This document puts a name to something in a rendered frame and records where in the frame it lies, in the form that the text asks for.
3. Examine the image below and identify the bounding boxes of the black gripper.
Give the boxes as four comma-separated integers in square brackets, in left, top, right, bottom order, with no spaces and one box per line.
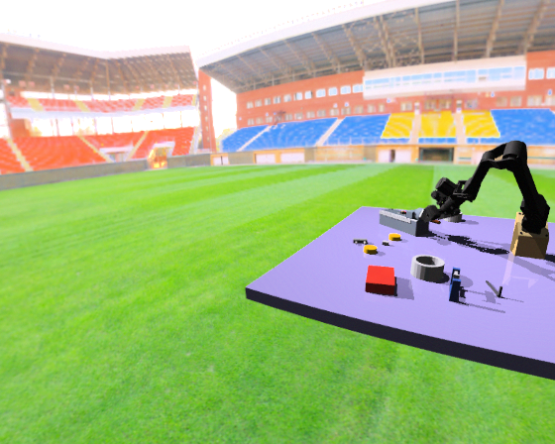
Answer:
[424,196,461,223]

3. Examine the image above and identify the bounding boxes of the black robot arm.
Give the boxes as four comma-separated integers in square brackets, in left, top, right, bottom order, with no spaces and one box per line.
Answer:
[431,140,551,234]

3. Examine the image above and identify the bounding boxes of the red block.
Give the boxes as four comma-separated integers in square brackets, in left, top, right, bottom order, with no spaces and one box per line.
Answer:
[365,265,394,295]

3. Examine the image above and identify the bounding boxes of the dark grey ring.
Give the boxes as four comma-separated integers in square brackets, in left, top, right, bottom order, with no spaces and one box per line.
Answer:
[410,255,445,281]
[443,212,462,223]

